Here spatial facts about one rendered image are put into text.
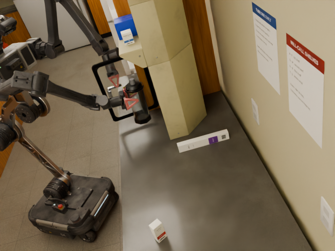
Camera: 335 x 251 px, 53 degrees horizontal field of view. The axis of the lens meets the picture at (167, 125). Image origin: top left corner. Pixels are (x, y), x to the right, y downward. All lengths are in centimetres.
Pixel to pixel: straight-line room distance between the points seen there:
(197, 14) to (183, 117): 60
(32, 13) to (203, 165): 553
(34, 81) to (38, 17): 519
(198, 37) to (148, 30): 52
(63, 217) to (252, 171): 168
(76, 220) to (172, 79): 138
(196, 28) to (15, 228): 236
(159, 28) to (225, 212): 88
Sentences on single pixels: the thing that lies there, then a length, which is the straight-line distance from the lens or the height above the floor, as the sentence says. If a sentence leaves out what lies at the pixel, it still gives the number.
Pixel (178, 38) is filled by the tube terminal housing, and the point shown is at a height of 148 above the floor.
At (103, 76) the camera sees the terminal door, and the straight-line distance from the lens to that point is 199.
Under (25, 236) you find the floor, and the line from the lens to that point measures 327.
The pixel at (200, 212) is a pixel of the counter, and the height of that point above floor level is 94.
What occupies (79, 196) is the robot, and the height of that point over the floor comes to 26.
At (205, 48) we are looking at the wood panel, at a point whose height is 126.
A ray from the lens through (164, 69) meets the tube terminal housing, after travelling 168.
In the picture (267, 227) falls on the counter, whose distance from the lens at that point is 142.
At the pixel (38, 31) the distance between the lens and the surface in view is 688.
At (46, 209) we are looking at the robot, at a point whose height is 24.
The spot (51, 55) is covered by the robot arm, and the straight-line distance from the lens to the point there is 227.
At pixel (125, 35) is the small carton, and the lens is 171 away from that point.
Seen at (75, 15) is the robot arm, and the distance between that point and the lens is 208.
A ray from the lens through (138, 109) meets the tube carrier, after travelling 188.
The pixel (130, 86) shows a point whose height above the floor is 128.
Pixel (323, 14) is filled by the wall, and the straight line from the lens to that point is 84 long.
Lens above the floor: 209
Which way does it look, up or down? 35 degrees down
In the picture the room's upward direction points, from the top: 17 degrees counter-clockwise
